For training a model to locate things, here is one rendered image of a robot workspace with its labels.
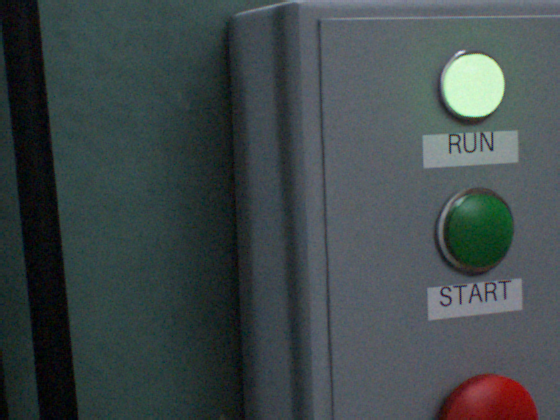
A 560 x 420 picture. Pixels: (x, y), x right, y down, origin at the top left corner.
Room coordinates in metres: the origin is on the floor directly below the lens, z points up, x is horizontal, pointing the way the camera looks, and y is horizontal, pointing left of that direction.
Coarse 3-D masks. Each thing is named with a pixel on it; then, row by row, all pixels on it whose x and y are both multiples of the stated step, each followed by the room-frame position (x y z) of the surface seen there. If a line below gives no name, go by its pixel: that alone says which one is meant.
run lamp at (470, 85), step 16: (448, 64) 0.34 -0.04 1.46; (464, 64) 0.34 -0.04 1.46; (480, 64) 0.34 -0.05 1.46; (496, 64) 0.34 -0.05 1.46; (448, 80) 0.34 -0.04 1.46; (464, 80) 0.34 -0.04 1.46; (480, 80) 0.34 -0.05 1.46; (496, 80) 0.34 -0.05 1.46; (448, 96) 0.34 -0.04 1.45; (464, 96) 0.34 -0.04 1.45; (480, 96) 0.34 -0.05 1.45; (496, 96) 0.34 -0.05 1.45; (448, 112) 0.34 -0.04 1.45; (464, 112) 0.34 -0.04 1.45; (480, 112) 0.34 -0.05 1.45
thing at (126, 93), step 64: (64, 0) 0.36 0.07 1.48; (128, 0) 0.37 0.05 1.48; (192, 0) 0.38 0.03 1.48; (256, 0) 0.39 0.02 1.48; (0, 64) 0.36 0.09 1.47; (64, 64) 0.36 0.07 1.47; (128, 64) 0.37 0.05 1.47; (192, 64) 0.38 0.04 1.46; (0, 128) 0.36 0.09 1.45; (64, 128) 0.36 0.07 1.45; (128, 128) 0.37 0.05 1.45; (192, 128) 0.38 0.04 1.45; (0, 192) 0.35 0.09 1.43; (64, 192) 0.36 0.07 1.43; (128, 192) 0.37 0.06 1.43; (192, 192) 0.38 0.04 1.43; (0, 256) 0.35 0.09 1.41; (64, 256) 0.36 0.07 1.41; (128, 256) 0.37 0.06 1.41; (192, 256) 0.38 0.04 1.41; (0, 320) 0.35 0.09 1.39; (128, 320) 0.37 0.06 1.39; (192, 320) 0.38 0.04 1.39; (128, 384) 0.37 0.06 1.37; (192, 384) 0.38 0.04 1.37
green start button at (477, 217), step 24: (456, 192) 0.34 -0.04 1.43; (480, 192) 0.34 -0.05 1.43; (456, 216) 0.34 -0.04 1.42; (480, 216) 0.34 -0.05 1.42; (504, 216) 0.34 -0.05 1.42; (456, 240) 0.33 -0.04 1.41; (480, 240) 0.34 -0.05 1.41; (504, 240) 0.34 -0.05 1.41; (456, 264) 0.34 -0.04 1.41; (480, 264) 0.34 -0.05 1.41
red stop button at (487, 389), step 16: (464, 384) 0.34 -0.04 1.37; (480, 384) 0.33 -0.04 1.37; (496, 384) 0.34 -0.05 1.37; (512, 384) 0.34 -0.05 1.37; (448, 400) 0.33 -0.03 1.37; (464, 400) 0.33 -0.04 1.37; (480, 400) 0.33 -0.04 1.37; (496, 400) 0.33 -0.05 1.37; (512, 400) 0.34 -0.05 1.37; (528, 400) 0.34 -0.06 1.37; (448, 416) 0.33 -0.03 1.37; (464, 416) 0.33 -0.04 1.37; (480, 416) 0.33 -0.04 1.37; (496, 416) 0.33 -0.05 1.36; (512, 416) 0.33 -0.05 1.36; (528, 416) 0.34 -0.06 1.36
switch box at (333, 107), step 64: (320, 0) 0.33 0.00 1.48; (384, 0) 0.34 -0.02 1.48; (448, 0) 0.34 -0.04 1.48; (512, 0) 0.35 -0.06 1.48; (256, 64) 0.36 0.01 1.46; (320, 64) 0.33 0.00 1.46; (384, 64) 0.33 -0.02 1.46; (512, 64) 0.35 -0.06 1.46; (256, 128) 0.36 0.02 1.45; (320, 128) 0.33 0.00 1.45; (384, 128) 0.33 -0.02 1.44; (448, 128) 0.34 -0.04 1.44; (512, 128) 0.35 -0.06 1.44; (256, 192) 0.36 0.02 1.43; (320, 192) 0.33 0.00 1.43; (384, 192) 0.33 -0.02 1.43; (448, 192) 0.34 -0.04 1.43; (512, 192) 0.35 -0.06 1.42; (256, 256) 0.36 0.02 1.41; (320, 256) 0.33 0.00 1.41; (384, 256) 0.33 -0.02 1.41; (512, 256) 0.35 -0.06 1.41; (256, 320) 0.36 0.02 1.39; (320, 320) 0.33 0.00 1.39; (384, 320) 0.33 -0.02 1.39; (448, 320) 0.34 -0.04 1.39; (512, 320) 0.35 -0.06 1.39; (256, 384) 0.37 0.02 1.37; (320, 384) 0.33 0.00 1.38; (384, 384) 0.33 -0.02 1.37; (448, 384) 0.34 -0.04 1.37
